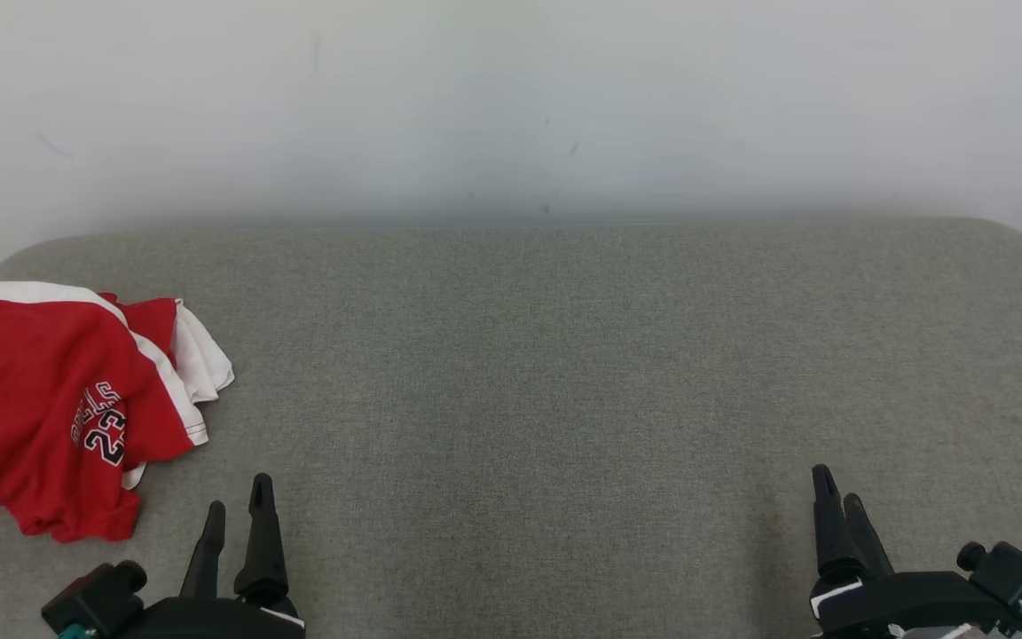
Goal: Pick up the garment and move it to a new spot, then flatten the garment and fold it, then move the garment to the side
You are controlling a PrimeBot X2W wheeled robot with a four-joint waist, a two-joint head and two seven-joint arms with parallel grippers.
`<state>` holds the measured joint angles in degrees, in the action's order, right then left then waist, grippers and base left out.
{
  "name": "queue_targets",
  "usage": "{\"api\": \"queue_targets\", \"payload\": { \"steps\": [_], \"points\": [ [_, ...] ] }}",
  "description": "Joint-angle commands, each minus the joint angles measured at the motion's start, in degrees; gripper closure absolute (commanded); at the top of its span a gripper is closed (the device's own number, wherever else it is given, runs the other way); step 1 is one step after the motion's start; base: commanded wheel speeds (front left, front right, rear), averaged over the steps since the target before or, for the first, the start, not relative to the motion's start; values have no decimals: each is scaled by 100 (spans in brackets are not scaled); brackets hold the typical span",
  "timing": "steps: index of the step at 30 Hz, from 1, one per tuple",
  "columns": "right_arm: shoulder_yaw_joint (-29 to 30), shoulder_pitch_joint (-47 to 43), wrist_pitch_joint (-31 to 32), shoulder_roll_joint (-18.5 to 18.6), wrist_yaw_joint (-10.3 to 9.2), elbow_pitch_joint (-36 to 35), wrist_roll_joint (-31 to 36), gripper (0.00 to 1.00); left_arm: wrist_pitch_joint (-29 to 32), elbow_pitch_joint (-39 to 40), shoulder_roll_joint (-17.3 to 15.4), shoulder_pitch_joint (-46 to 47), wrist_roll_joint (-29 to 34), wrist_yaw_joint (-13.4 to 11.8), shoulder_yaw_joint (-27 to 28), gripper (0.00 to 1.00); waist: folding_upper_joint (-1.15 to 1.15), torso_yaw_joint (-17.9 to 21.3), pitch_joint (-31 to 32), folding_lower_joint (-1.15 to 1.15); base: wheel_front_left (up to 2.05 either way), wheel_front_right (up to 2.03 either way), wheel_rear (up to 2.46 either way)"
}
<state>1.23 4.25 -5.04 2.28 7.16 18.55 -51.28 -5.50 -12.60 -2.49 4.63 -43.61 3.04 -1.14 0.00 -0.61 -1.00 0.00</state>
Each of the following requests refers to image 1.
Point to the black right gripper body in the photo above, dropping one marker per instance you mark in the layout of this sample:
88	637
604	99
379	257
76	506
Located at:
910	608

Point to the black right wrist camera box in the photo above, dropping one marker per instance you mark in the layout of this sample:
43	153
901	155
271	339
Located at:
1008	572

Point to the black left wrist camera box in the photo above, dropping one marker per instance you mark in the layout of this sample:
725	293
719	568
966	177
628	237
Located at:
94	599

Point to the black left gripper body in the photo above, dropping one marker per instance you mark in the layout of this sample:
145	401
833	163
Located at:
209	621

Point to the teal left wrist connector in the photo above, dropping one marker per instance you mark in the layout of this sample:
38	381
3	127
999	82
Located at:
74	632

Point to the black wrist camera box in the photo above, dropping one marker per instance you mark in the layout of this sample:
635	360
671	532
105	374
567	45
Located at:
1008	572
94	599

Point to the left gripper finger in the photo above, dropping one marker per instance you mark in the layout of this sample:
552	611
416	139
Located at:
208	555
263	550

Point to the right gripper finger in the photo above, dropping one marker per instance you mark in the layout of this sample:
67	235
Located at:
870	546
830	532

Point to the red shorts with white stripe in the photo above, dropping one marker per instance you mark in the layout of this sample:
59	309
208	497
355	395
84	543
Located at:
23	399

